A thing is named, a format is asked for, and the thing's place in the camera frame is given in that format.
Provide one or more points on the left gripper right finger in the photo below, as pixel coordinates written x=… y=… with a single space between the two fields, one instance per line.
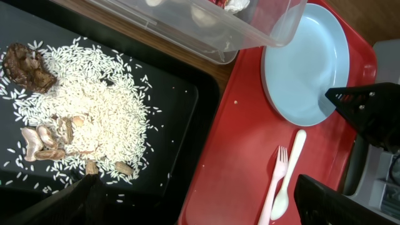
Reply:
x=318 y=204

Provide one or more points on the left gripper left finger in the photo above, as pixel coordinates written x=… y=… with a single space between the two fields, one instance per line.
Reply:
x=81 y=203

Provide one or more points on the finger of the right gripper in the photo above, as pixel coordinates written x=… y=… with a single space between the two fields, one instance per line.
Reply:
x=372 y=110

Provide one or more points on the white plastic spoon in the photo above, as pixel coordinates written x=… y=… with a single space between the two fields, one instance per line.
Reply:
x=281 y=201

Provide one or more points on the white plastic fork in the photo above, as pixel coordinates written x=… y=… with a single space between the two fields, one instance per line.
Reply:
x=279 y=172

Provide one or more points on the light blue plate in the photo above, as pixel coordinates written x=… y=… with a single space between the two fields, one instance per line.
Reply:
x=296 y=77

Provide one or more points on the rice and meat leftovers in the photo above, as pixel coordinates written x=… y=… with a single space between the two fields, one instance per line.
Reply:
x=69 y=108

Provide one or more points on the white napkin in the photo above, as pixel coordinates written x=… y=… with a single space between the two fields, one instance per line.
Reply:
x=234 y=6

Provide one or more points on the red snack wrapper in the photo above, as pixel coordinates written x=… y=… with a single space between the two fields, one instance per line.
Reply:
x=220 y=3

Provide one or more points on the grey dishwasher rack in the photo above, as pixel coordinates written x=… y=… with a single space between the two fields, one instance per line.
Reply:
x=372 y=177

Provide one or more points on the black waste tray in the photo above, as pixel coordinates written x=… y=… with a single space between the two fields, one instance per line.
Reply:
x=187 y=99

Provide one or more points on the clear plastic waste bin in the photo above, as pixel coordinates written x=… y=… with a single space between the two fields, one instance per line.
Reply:
x=209 y=31

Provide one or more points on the red serving tray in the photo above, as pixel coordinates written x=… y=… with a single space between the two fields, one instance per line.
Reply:
x=233 y=174

